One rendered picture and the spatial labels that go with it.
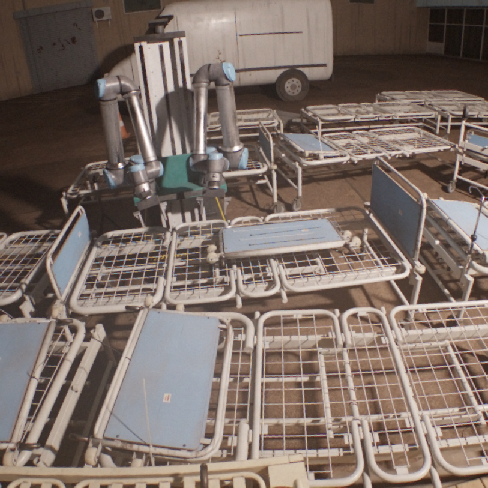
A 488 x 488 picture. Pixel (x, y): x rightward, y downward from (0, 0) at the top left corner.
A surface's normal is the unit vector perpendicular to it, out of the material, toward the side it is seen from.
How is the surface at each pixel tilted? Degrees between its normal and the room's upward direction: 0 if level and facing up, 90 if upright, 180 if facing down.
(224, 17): 86
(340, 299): 0
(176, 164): 90
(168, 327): 7
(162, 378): 7
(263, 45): 88
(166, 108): 90
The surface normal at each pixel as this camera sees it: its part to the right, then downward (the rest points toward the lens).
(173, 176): 0.22, 0.48
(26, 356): 0.03, -0.87
